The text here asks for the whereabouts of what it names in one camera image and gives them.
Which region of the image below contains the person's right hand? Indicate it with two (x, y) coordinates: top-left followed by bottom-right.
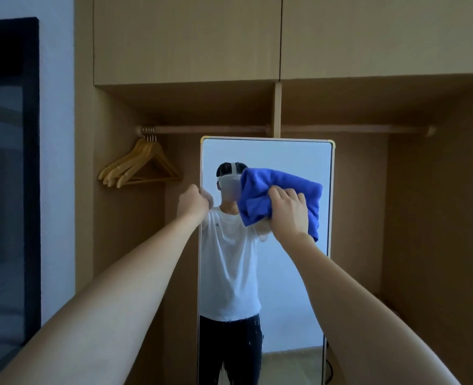
(267, 185), (310, 245)

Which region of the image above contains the person's left hand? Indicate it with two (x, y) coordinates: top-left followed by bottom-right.
(176, 184), (214, 227)

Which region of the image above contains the blue microfibre cloth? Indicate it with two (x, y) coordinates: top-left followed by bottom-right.
(237, 168), (323, 242)

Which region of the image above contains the tall mirror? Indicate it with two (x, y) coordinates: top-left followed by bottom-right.
(197, 136), (336, 385)

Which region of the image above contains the light wooden wardrobe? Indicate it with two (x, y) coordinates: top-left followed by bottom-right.
(74, 0), (473, 385)

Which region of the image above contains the person's right forearm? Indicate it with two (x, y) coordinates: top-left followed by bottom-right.
(288, 232), (461, 385)

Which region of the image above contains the person's left forearm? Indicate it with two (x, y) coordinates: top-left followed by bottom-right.
(0, 214), (205, 385)

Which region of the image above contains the wooden upper cabinet door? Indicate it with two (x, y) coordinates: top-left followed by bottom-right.
(281, 0), (473, 81)
(93, 0), (282, 86)

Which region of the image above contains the black framed glass door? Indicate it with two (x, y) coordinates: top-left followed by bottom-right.
(0, 17), (41, 385)

